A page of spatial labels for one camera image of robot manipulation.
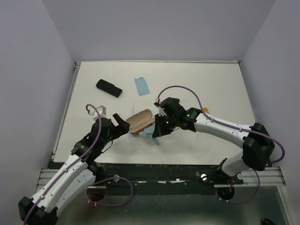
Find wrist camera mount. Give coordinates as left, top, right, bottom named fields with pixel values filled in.
left=90, top=105, right=106, bottom=121
left=154, top=99, right=166, bottom=116

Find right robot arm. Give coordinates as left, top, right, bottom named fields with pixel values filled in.
left=152, top=97, right=275, bottom=184

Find blue cleaning cloth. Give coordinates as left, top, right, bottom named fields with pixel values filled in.
left=139, top=125, right=160, bottom=146
left=135, top=77, right=150, bottom=96

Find black glasses case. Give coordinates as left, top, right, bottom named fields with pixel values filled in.
left=96, top=79, right=122, bottom=98

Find plaid glasses case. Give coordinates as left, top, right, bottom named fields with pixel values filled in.
left=125, top=109, right=155, bottom=134

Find aluminium frame rail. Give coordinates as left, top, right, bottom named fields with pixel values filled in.
left=214, top=166, right=286, bottom=188

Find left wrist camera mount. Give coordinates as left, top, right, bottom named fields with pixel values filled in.
left=90, top=105, right=106, bottom=121

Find orange sunglasses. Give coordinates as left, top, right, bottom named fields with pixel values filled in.
left=203, top=107, right=210, bottom=114

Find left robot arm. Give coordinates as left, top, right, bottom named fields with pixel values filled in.
left=18, top=113, right=130, bottom=225

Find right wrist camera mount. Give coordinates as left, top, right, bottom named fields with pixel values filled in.
left=154, top=99, right=166, bottom=116

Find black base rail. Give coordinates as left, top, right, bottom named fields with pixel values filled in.
left=52, top=163, right=243, bottom=196

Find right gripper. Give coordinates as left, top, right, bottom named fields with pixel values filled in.
left=153, top=112, right=179, bottom=137

